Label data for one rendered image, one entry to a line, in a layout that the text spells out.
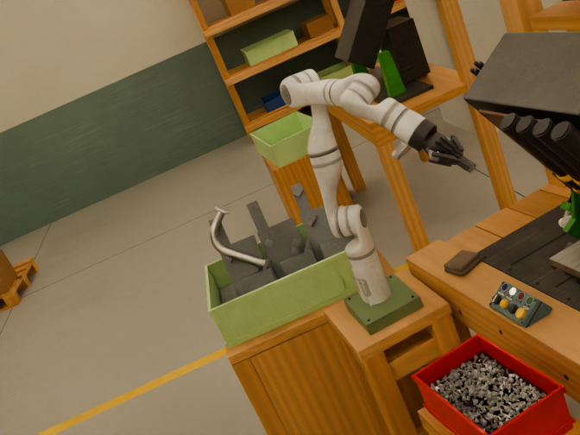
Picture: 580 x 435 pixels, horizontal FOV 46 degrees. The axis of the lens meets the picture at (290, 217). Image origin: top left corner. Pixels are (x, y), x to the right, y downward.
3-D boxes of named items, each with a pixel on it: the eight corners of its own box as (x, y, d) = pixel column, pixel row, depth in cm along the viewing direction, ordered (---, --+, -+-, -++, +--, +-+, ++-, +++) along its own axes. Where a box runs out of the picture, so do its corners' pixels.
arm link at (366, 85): (373, 68, 165) (343, 67, 177) (350, 95, 163) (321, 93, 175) (389, 88, 168) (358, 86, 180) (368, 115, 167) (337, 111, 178)
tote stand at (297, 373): (308, 514, 270) (227, 357, 242) (286, 433, 319) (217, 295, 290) (464, 442, 272) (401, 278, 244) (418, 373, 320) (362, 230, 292)
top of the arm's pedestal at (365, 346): (362, 362, 205) (357, 352, 203) (326, 320, 234) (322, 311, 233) (452, 312, 209) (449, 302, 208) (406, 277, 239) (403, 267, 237)
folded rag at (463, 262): (465, 255, 219) (463, 248, 217) (484, 260, 212) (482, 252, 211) (444, 272, 215) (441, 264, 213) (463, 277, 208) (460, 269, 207)
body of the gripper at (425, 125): (413, 123, 159) (447, 146, 156) (428, 111, 165) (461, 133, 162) (400, 148, 164) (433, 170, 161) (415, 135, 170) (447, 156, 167)
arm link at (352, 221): (362, 197, 207) (379, 243, 214) (333, 203, 211) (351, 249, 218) (356, 212, 200) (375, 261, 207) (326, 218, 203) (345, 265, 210)
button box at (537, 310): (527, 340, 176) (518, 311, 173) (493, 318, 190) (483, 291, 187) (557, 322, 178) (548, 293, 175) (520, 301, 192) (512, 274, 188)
